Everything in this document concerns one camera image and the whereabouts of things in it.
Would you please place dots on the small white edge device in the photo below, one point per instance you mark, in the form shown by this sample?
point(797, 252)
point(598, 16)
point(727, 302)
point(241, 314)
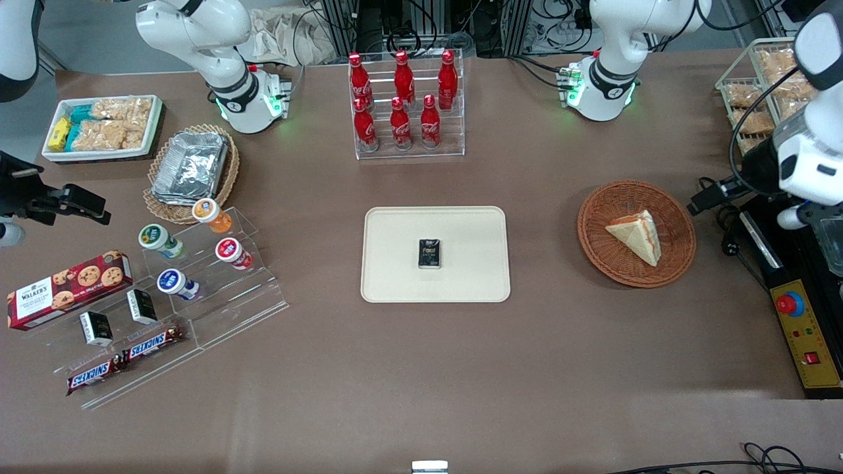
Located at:
point(429, 467)

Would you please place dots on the red Walkers cookie box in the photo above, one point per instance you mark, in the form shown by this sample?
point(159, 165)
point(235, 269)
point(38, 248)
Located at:
point(66, 289)

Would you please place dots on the teal snack packet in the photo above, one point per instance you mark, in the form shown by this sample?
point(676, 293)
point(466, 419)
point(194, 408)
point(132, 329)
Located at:
point(72, 137)
point(80, 114)

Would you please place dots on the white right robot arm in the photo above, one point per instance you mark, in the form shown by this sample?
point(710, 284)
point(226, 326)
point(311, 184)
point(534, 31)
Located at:
point(220, 69)

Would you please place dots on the brown round wicker basket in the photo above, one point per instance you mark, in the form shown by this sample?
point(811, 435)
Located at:
point(612, 263)

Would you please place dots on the small black snack box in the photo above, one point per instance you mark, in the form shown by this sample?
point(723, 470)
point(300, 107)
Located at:
point(430, 254)
point(142, 307)
point(96, 329)

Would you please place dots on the light woven wicker basket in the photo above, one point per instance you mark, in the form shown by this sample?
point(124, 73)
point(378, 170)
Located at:
point(227, 178)

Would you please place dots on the orange lid yogurt cup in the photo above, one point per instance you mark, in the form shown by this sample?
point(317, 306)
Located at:
point(209, 214)

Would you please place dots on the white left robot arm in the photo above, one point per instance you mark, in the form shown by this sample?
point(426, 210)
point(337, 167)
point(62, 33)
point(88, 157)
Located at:
point(609, 62)

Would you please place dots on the triangle sandwich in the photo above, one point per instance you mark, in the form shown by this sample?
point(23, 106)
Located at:
point(635, 236)

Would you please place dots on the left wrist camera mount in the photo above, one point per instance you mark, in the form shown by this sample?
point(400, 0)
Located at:
point(790, 217)

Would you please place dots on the red cola bottle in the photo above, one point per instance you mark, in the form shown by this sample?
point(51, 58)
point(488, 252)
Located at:
point(359, 79)
point(400, 128)
point(430, 125)
point(448, 82)
point(365, 128)
point(404, 79)

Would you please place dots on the red lid yogurt cup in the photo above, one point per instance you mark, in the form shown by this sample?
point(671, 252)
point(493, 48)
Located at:
point(230, 251)

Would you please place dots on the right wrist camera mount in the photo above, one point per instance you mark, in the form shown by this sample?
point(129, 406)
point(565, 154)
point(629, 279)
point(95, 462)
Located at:
point(9, 235)

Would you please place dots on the blue lid yogurt cup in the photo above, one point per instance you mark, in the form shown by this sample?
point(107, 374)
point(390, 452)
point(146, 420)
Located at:
point(172, 283)

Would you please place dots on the yellow emergency stop box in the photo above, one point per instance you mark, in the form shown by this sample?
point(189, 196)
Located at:
point(807, 342)

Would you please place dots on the clear acrylic stepped display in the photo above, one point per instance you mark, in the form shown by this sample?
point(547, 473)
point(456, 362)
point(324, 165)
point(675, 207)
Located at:
point(230, 309)

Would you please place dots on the beige crumpled cloth bag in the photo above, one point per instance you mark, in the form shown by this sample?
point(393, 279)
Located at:
point(283, 39)

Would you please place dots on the black equipment platform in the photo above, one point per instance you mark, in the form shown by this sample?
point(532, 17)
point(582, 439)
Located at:
point(790, 260)

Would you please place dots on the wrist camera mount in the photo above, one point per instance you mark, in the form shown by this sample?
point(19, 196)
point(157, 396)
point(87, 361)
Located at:
point(9, 235)
point(790, 217)

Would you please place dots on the rice cracker snack pack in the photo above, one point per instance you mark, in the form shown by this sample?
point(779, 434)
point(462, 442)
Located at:
point(122, 108)
point(105, 135)

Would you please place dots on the white rectangular snack bin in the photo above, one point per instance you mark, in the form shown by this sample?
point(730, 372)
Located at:
point(105, 156)

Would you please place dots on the clear acrylic bottle rack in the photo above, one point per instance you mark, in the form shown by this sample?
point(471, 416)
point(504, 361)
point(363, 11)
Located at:
point(454, 148)

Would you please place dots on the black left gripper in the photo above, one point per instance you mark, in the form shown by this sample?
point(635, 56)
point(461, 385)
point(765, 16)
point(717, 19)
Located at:
point(755, 168)

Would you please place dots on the cream plastic serving tray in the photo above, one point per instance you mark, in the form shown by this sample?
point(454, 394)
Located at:
point(395, 276)

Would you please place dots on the green lid yogurt cup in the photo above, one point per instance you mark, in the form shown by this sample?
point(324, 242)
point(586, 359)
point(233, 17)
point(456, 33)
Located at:
point(157, 238)

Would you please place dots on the Snickers chocolate bar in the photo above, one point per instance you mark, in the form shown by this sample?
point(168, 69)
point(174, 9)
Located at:
point(151, 343)
point(92, 375)

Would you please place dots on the stacked aluminium foil trays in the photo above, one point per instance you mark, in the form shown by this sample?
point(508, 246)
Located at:
point(191, 168)

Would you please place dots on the clear plastic container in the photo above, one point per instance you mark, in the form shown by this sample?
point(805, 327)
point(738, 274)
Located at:
point(833, 250)

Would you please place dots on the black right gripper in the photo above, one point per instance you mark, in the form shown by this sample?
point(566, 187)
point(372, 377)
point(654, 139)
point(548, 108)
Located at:
point(20, 191)

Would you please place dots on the yellow snack packet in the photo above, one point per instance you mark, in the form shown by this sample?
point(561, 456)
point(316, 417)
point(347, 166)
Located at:
point(60, 131)

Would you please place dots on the cracker pack in rack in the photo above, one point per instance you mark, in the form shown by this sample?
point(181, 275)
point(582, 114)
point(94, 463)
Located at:
point(793, 92)
point(777, 62)
point(754, 122)
point(744, 95)

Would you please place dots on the aluminium frame post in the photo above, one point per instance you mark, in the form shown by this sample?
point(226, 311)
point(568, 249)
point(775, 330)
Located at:
point(337, 26)
point(517, 26)

